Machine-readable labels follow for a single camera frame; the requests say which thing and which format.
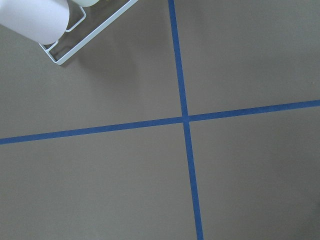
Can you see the white cup rack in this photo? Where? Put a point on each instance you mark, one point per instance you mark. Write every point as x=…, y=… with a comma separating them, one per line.
x=85, y=23

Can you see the pale yellow cup in rack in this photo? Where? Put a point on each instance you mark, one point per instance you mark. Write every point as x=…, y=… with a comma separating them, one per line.
x=86, y=3

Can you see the white cup in rack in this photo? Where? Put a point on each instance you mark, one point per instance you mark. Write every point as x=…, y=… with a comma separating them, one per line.
x=43, y=21

